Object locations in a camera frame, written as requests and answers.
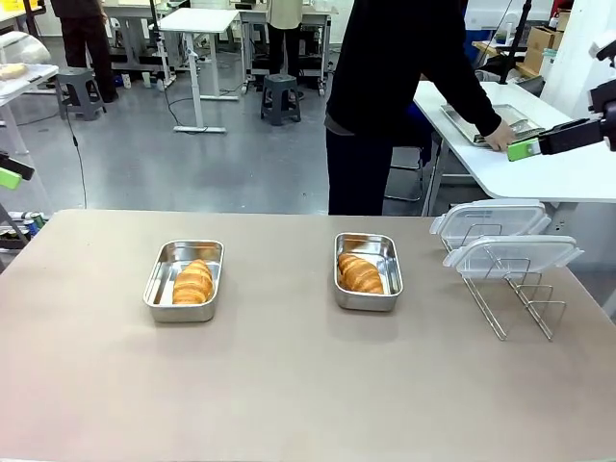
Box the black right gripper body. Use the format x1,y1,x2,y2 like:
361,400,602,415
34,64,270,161
590,85,616,151

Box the steel baking tray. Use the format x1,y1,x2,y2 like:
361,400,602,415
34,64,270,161
440,102,548,145

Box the person right forearm black sleeve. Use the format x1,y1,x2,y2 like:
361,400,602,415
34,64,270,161
454,79,504,139

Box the person right hand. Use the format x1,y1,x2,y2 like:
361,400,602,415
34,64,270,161
483,122,516,153

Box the white side table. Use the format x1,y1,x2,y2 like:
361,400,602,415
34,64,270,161
412,80,616,218

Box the white workbench table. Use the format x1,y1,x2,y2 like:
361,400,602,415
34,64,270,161
0,62,60,155

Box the cardboard box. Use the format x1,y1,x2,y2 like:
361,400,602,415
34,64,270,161
522,26,564,73

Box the grey plastic stool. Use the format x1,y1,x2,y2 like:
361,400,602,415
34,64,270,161
260,73,303,127
56,66,108,121

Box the black stand pole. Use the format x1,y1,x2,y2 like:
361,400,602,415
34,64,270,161
500,0,533,86

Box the clear plastic clip lid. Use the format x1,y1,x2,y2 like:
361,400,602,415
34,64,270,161
443,234,585,280
429,199,552,240

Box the clear dome cover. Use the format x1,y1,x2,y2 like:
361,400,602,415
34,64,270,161
0,31,53,68

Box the background person dark clothes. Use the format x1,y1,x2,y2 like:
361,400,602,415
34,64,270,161
50,0,119,105

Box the stainless steel rectangular container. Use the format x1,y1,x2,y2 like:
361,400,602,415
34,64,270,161
142,239,225,323
333,232,404,313

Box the person in black sweater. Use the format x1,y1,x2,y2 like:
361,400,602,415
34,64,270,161
324,0,504,217

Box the golden brown croissant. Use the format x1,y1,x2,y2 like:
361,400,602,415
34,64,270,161
337,252,385,295
171,259,215,306

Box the white height adjustable desk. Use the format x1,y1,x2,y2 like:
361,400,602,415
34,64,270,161
156,8,242,134

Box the grey background desk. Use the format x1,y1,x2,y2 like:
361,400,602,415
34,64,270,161
238,4,334,95

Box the background person beige top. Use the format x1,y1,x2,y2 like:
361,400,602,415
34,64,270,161
266,0,305,78

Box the black floor cable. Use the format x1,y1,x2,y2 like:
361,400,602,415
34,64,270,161
62,86,90,211

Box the wire lid rack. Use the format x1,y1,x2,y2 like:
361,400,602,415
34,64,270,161
440,223,568,342

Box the metal frame chair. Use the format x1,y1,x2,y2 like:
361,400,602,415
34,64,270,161
384,103,437,203

